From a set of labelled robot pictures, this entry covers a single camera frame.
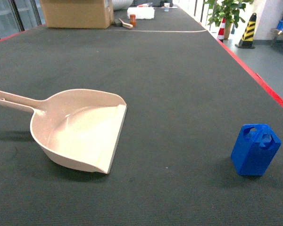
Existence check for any red white traffic cone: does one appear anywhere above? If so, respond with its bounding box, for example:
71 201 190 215
217 17 226 42

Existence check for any white foam block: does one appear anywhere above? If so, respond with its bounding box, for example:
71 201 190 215
127 7 155 19

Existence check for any brown cardboard box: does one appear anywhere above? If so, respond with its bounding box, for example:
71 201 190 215
40 0 114 29

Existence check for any yellow black traffic cone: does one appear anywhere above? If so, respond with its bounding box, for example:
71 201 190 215
235 13 257 49

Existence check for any orange can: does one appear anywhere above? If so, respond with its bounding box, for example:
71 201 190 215
130 14 136 27

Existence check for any white paper cup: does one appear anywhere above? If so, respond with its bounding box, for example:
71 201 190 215
164 2 170 12

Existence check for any beige plastic dustpan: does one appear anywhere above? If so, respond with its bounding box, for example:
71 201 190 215
0 89 127 174

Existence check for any blue plastic part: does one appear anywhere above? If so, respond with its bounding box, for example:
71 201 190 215
231 124 282 176

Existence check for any wooden handled brush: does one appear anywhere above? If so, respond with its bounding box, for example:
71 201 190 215
114 18 133 29

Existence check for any green potted plant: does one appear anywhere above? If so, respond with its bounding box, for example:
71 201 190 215
203 0 249 40

